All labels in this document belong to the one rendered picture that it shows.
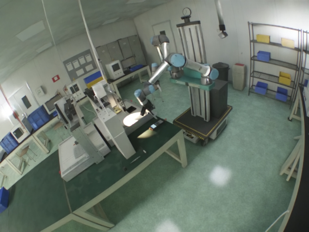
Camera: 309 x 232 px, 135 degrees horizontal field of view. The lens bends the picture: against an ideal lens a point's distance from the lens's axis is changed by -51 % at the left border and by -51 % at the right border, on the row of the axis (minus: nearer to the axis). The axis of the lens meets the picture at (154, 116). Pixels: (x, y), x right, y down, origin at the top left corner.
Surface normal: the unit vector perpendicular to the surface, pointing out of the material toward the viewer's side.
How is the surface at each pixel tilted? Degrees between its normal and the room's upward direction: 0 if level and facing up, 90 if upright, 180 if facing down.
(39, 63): 90
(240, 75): 93
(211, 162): 0
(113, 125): 90
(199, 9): 90
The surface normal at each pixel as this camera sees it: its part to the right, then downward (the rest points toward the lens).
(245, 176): -0.25, -0.79
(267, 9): -0.74, 0.52
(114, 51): 0.62, 0.31
